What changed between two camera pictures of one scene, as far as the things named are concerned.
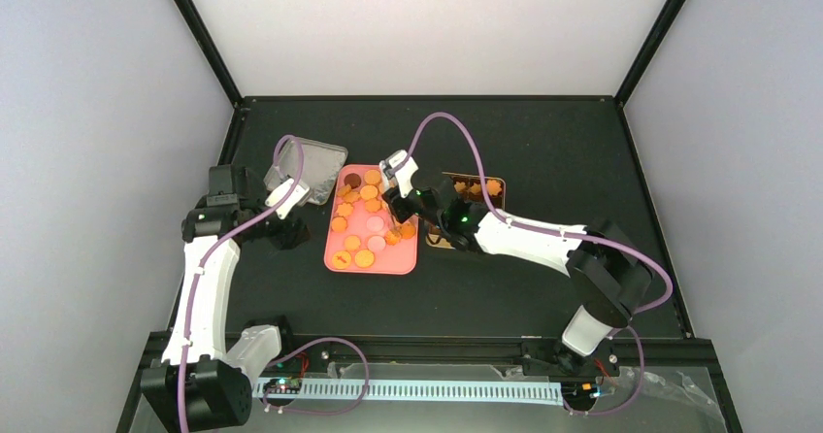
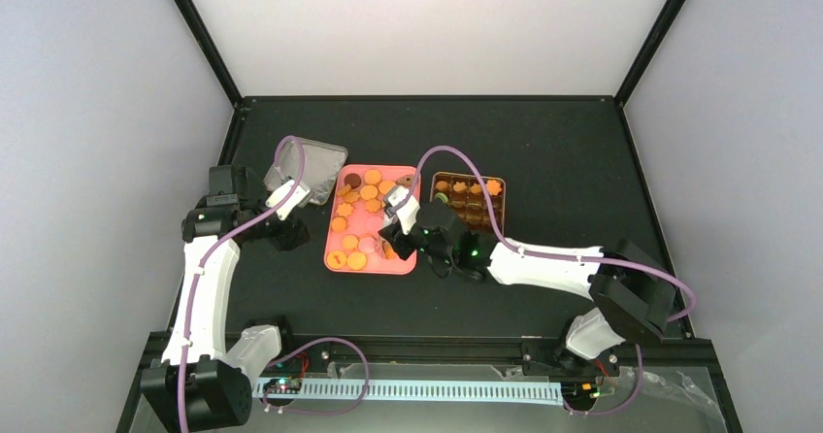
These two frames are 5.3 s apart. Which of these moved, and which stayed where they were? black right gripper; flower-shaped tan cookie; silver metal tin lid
Moved: black right gripper
Stayed: silver metal tin lid; flower-shaped tan cookie
